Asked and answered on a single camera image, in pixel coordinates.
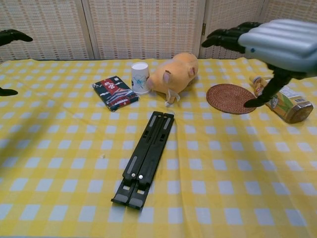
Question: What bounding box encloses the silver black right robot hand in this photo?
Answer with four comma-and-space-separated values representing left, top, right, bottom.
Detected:
201, 19, 317, 109

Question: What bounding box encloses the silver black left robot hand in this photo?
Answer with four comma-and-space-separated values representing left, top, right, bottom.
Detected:
0, 29, 34, 97

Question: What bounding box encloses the black folding laptop stand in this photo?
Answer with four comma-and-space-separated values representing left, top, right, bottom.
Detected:
110, 111, 175, 210

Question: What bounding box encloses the green label tea bottle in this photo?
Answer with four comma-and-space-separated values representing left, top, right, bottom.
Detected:
249, 75, 314, 124

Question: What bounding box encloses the round brown woven coaster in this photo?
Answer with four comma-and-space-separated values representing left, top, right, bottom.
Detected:
206, 83, 259, 115

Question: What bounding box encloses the yellow plush toy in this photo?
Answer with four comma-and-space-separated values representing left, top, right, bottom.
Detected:
146, 52, 200, 108

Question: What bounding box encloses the black red snack packet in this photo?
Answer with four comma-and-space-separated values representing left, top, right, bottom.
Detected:
92, 75, 140, 112

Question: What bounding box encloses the woven folding screen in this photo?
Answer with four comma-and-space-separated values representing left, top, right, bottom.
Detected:
0, 0, 317, 62

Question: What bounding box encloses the white paper cup blue flower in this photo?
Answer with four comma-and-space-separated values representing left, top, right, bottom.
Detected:
131, 61, 151, 96

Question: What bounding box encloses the yellow white checkered tablecloth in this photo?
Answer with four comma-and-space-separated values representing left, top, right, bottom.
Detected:
0, 57, 317, 238

